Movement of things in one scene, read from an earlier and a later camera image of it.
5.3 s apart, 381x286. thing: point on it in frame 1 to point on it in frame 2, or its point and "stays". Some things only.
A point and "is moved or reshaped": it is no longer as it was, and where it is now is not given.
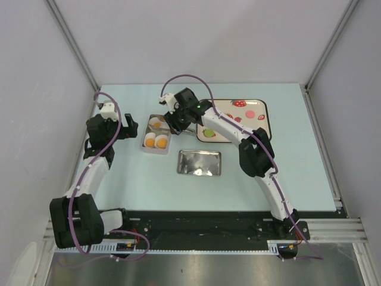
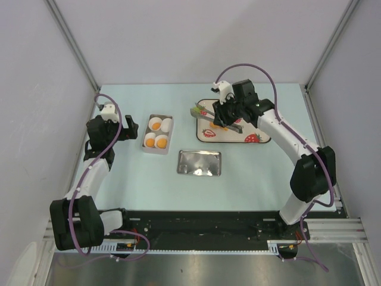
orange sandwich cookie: (162, 143) stays
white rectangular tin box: (157, 137) stays
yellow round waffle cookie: (150, 142) stays
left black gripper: (129, 131) stays
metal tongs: (184, 130) is moved or reshaped
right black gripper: (174, 126) to (220, 117)
